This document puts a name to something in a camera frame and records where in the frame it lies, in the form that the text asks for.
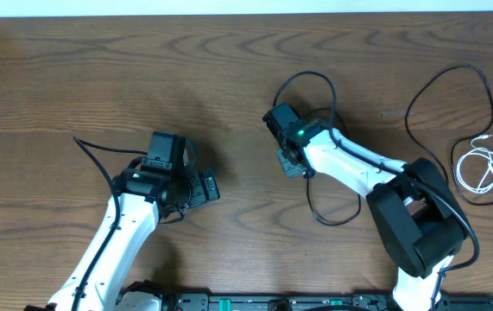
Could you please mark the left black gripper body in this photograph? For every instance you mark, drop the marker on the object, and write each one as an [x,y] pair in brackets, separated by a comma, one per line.
[199,193]

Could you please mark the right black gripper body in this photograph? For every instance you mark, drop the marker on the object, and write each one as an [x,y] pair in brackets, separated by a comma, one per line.
[289,169]

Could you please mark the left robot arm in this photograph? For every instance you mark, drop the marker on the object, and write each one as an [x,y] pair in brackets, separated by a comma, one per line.
[160,181]

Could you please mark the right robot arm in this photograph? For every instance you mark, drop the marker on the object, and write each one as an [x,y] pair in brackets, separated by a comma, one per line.
[420,223]

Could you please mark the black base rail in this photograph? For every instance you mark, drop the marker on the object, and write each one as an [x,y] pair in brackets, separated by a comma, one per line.
[315,302]

